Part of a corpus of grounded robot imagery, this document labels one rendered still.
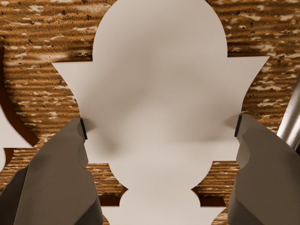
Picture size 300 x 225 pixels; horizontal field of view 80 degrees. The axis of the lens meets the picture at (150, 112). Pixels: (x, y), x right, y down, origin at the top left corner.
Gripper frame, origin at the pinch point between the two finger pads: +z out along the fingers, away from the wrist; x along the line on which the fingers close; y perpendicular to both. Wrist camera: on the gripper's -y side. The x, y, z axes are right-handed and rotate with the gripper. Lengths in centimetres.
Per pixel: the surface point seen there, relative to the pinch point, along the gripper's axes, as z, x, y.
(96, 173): 1.1, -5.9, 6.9
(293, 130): 2.5, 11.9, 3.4
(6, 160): 0.2, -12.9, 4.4
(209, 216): -0.3, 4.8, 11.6
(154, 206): -0.2, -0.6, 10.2
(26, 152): 1.2, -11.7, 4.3
